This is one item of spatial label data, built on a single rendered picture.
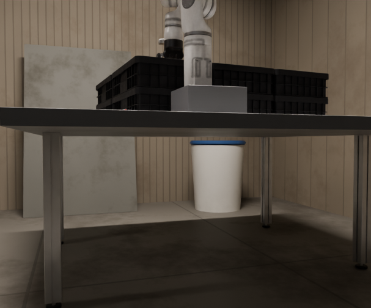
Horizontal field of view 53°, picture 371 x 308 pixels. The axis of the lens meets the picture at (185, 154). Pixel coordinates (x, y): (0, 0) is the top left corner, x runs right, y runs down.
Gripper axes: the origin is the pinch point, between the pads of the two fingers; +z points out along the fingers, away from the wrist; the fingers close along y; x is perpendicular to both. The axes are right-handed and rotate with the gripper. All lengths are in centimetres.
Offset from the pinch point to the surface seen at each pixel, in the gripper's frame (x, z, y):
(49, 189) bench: 1, 43, -46
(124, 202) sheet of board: 185, 82, 9
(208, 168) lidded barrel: 159, 50, 79
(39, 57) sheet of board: 213, -47, -62
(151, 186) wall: 228, 73, 43
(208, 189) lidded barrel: 160, 69, 79
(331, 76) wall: 129, -31, 181
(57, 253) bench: 1, 67, -44
